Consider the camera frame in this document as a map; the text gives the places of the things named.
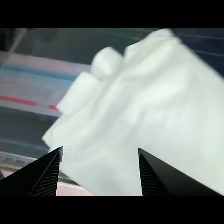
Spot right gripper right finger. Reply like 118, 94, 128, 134
137, 147, 222, 197

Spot white T-shirt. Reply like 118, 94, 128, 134
41, 28, 224, 197

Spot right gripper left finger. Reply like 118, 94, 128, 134
0, 145, 64, 197

